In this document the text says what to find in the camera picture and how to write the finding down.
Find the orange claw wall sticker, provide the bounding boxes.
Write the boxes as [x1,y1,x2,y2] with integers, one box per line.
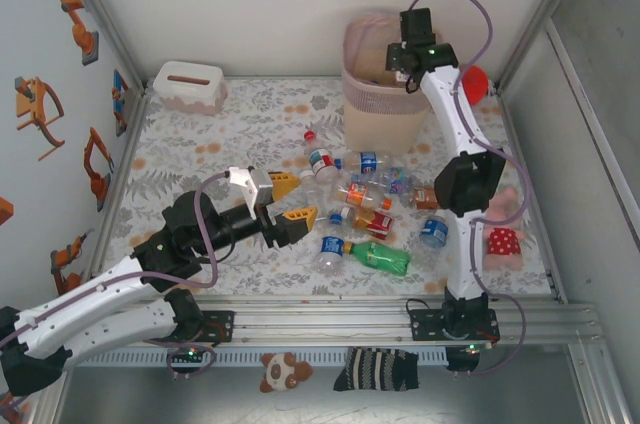
[13,76,66,163]

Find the clear bottle blue cap label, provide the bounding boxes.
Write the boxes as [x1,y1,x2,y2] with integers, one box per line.
[312,213,351,275]

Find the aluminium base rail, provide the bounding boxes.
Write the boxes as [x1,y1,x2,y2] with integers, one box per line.
[47,293,604,348]

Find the white-capped bottle blue label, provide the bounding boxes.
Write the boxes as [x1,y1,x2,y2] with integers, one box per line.
[409,208,450,268]

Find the blue orange machine wall sticker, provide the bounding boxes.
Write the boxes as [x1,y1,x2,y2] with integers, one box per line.
[110,68,134,138]

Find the clear bottle red cap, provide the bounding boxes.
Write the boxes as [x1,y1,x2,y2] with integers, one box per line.
[303,129,346,183]

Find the brown white panda plush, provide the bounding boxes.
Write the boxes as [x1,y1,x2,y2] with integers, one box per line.
[258,351,315,394]

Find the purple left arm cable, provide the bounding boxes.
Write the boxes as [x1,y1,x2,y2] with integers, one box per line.
[0,171,234,380]

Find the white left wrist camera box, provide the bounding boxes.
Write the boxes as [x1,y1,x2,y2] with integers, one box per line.
[227,166,275,209]

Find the white slotted cable duct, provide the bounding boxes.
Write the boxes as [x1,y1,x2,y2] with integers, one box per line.
[69,347,451,368]

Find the brown coffee bottle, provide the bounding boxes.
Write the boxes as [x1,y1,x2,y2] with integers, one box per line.
[410,186,441,210]

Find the beige bin with pink liner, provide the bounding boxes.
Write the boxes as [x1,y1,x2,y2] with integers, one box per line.
[342,8,441,155]

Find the clear bottle purple teal label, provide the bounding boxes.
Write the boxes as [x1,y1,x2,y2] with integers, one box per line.
[349,167,419,208]

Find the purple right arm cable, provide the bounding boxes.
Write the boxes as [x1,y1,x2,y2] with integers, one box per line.
[407,0,531,378]

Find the small circuit board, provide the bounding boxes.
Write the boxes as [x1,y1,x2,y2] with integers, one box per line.
[167,343,211,366]
[444,341,494,374]

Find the pink plush toy red dress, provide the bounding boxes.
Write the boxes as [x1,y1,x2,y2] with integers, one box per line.
[469,186,526,273]

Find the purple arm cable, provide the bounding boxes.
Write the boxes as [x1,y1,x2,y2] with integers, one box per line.
[0,171,234,380]
[407,0,531,378]

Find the clear bottle orange label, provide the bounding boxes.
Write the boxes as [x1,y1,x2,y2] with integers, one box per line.
[332,181,394,213]

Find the floral patterned table mat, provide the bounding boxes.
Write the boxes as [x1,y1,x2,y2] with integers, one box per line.
[97,76,556,298]

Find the white pink tissue box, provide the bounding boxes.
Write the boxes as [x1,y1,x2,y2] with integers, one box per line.
[152,60,226,117]

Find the clear bottle white cap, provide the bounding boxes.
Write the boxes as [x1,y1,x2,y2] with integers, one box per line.
[298,169,329,225]

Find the green bottle yellow cap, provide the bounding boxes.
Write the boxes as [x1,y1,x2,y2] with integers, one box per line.
[342,239,414,276]

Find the black white striped sock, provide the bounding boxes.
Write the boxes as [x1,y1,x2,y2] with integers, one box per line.
[333,346,420,393]

